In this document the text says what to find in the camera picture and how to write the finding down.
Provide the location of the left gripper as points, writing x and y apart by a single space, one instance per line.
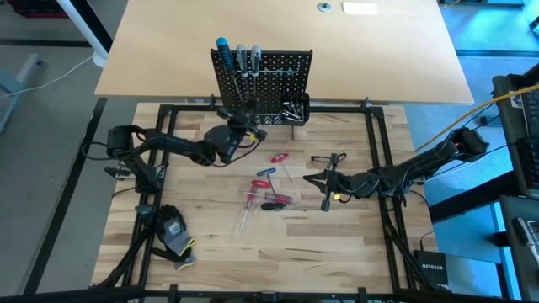
244 124

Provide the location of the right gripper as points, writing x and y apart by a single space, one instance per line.
339 183

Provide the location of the grey black screwdriver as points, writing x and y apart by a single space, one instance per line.
241 56
255 56

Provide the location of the teal black screwdriver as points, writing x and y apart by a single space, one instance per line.
223 52

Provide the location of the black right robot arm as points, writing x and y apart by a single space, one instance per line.
421 166

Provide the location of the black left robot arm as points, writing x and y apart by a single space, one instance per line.
168 145

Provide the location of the black pegboard stand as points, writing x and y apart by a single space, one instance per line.
273 90

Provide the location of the black plastic bin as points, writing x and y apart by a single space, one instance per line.
307 109

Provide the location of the light wooden desk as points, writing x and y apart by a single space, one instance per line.
168 50

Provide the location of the metal desk grommet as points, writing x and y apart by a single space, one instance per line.
324 6

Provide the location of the black grey work glove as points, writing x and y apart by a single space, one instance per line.
172 229
185 264

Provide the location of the black metal beam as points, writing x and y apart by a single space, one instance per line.
463 202

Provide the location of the white card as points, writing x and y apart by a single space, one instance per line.
360 8

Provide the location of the black equipment cart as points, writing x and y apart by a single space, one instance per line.
509 126

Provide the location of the white pole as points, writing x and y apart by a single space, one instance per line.
69 10

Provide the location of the black equipment case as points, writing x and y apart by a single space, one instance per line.
511 261

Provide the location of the black red crate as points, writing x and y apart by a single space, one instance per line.
38 8

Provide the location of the grey desk foot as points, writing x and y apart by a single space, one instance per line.
17 82

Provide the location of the white looped hook rail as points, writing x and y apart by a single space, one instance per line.
271 120

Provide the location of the white tool holder rail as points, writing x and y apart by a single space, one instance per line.
282 72

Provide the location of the black Netgear network switch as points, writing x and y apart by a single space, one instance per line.
430 267

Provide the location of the small black clamp mount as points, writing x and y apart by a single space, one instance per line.
144 211

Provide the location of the black aluminium table frame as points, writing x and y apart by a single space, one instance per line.
210 294

